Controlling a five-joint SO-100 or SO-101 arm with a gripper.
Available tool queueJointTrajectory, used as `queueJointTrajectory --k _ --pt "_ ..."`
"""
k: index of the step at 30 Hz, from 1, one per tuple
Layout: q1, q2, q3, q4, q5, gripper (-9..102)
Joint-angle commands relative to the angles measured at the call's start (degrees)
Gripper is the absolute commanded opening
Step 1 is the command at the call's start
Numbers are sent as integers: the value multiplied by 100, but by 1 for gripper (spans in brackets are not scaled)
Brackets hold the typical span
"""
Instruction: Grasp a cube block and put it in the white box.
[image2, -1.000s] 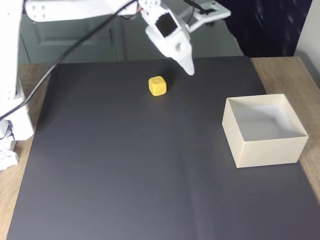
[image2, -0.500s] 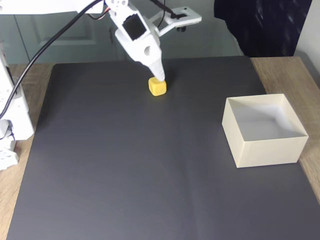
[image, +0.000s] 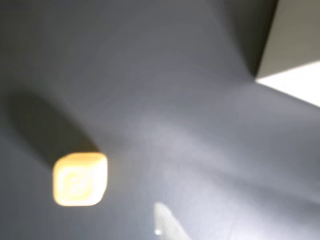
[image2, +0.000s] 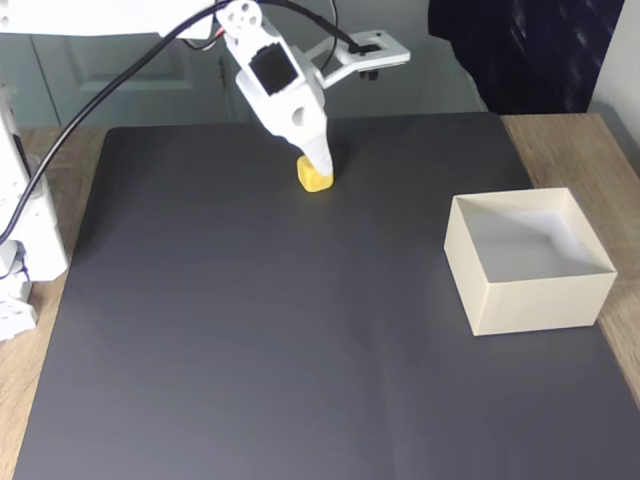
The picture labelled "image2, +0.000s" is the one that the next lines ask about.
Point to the dark door hinge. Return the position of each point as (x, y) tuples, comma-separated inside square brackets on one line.
[(221, 70)]

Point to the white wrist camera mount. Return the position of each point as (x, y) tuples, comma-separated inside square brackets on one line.
[(390, 50)]

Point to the white open cardboard box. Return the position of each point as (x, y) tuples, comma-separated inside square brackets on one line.
[(540, 305)]

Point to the dark grey table mat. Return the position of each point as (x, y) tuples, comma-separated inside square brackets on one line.
[(300, 325)]

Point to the yellow cube block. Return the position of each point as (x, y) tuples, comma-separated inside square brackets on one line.
[(310, 179)]

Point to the dark hanging cloth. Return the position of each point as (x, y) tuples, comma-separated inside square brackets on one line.
[(525, 55)]

